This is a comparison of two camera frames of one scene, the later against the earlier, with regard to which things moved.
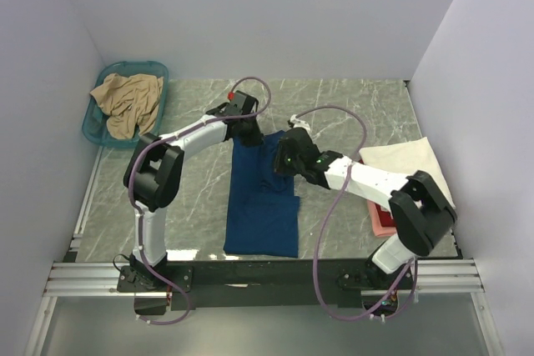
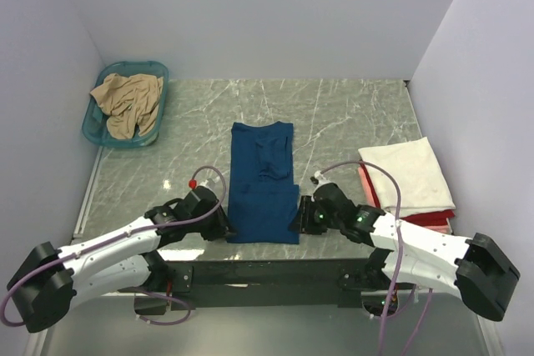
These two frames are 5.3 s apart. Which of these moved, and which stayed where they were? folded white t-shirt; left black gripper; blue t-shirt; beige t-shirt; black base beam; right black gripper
Moved: left black gripper; blue t-shirt; right black gripper
Stayed: beige t-shirt; black base beam; folded white t-shirt
